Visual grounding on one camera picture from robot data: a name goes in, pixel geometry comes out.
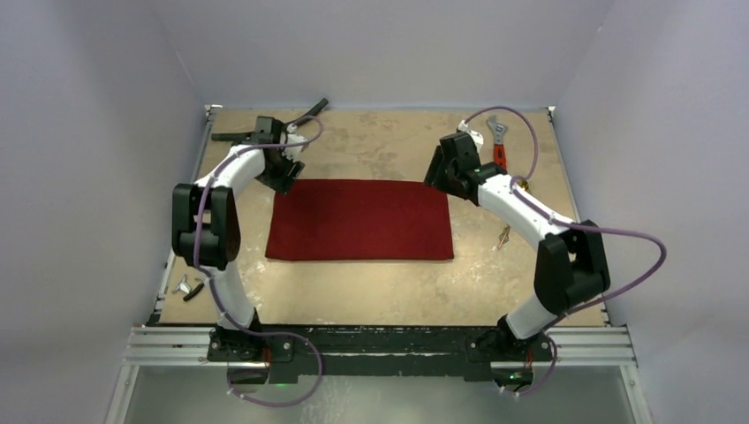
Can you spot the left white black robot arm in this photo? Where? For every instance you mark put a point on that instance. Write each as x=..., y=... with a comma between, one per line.
x=205, y=229

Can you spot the gold fork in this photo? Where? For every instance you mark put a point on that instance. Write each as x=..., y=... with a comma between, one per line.
x=504, y=236

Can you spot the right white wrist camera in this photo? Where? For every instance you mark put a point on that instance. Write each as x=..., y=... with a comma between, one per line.
x=477, y=137

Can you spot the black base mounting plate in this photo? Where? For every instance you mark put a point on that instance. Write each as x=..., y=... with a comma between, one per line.
x=282, y=353

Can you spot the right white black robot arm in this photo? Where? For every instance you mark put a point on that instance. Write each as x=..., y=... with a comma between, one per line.
x=571, y=266

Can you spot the aluminium rail frame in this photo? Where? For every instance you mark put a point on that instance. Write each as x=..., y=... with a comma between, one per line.
x=186, y=345

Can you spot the dark red cloth napkin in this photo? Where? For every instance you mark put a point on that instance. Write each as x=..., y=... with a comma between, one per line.
x=360, y=220

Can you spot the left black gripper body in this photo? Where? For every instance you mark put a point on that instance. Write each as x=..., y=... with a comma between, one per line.
x=281, y=177

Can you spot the adjustable wrench red handle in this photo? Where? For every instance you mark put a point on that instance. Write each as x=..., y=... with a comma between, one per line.
x=498, y=130

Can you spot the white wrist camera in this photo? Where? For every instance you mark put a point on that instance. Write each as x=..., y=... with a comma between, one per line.
x=294, y=143
x=477, y=137

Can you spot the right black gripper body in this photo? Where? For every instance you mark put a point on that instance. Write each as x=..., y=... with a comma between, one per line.
x=436, y=170

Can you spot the black foam tube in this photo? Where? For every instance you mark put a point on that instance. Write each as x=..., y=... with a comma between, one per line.
x=302, y=120

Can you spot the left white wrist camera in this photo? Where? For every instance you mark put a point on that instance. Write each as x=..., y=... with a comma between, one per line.
x=294, y=143

